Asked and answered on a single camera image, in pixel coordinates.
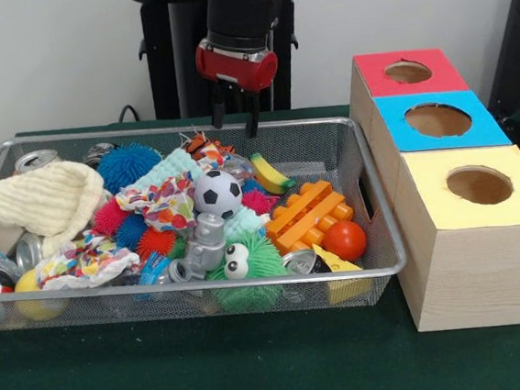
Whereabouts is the orange striped tiger toy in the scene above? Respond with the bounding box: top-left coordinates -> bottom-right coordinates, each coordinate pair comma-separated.
184,128 -> 238,166

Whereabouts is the black and white soccer ball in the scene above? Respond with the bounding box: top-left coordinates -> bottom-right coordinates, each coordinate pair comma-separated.
192,167 -> 246,222

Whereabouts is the blue spiky ball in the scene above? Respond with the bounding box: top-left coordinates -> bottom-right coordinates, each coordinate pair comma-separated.
95,142 -> 165,195

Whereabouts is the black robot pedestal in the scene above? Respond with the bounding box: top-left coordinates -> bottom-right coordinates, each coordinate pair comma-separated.
124,0 -> 328,125

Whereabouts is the black cable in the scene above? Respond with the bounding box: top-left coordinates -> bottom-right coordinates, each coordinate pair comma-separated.
116,102 -> 143,126

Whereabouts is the wire mesh bin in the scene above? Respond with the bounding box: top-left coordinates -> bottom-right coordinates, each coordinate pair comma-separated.
0,101 -> 413,343

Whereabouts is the crushed silver can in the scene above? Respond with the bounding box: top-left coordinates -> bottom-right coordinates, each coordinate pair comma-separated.
13,148 -> 64,175

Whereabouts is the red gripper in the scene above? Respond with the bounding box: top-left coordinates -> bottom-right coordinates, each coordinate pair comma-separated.
194,31 -> 286,143

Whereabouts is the orange plastic building block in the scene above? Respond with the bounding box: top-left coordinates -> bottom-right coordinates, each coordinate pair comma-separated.
262,178 -> 358,256

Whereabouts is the grey robot toy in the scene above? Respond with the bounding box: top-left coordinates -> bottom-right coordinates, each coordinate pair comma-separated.
163,210 -> 236,285

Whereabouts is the plain wooden block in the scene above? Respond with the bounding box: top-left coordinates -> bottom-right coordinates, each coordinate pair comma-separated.
0,219 -> 29,258

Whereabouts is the wooden box with three holes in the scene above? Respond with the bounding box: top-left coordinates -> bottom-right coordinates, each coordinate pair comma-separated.
343,39 -> 520,340

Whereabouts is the red ball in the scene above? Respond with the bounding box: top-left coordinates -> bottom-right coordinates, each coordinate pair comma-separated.
321,219 -> 370,264

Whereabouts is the green fuzzy toy with eyes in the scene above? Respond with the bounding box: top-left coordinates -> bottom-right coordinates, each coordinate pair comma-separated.
202,228 -> 292,317

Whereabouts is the yellow cheese wedge toy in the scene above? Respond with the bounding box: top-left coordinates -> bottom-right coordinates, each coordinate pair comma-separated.
311,238 -> 374,306

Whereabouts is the cream waffle cloth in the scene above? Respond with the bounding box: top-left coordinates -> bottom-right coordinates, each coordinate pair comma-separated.
0,155 -> 116,260

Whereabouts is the yellow banana toy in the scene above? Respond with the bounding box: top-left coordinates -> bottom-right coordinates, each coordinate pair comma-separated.
249,150 -> 296,197

